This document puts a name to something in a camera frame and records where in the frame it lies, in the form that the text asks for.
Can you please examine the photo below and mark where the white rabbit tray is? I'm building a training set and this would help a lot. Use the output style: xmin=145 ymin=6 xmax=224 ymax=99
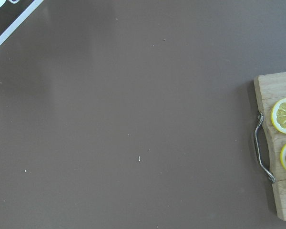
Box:
xmin=0 ymin=0 xmax=43 ymax=46

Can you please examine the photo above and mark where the single lemon slice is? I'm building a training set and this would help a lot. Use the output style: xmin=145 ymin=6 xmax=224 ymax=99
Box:
xmin=271 ymin=98 xmax=286 ymax=134

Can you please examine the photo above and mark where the wooden cutting board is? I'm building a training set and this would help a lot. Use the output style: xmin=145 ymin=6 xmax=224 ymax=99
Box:
xmin=253 ymin=72 xmax=286 ymax=221

